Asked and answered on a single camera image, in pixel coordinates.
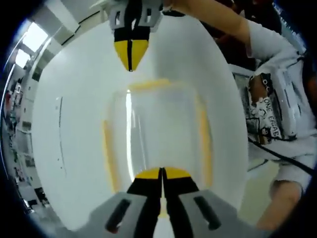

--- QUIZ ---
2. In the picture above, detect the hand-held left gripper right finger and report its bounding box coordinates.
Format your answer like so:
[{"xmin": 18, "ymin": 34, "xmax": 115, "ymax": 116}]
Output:
[{"xmin": 162, "ymin": 168, "xmax": 248, "ymax": 238}]

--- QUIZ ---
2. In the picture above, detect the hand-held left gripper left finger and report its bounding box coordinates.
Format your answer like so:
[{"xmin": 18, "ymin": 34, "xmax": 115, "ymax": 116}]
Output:
[{"xmin": 90, "ymin": 168, "xmax": 163, "ymax": 238}]

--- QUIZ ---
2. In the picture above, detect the clear plastic storage box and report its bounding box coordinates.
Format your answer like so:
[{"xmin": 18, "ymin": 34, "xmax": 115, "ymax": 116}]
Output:
[{"xmin": 106, "ymin": 85, "xmax": 208, "ymax": 195}]

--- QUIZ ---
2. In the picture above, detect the bright window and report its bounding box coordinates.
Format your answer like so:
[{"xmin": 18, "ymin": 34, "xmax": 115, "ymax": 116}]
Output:
[
  {"xmin": 24, "ymin": 21, "xmax": 49, "ymax": 53},
  {"xmin": 14, "ymin": 48, "xmax": 34, "ymax": 68}
]

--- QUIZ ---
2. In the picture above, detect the person in white shirt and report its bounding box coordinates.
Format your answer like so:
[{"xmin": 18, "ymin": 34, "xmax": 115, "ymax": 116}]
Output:
[{"xmin": 244, "ymin": 16, "xmax": 317, "ymax": 179}]

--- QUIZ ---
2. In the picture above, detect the white chest device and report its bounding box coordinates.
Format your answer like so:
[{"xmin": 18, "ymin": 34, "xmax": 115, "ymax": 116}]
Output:
[{"xmin": 268, "ymin": 65, "xmax": 312, "ymax": 139}]

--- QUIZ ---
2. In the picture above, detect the black chest device cable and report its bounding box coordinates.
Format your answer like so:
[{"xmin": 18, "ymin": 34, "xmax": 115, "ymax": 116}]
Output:
[{"xmin": 247, "ymin": 136, "xmax": 315, "ymax": 176}]

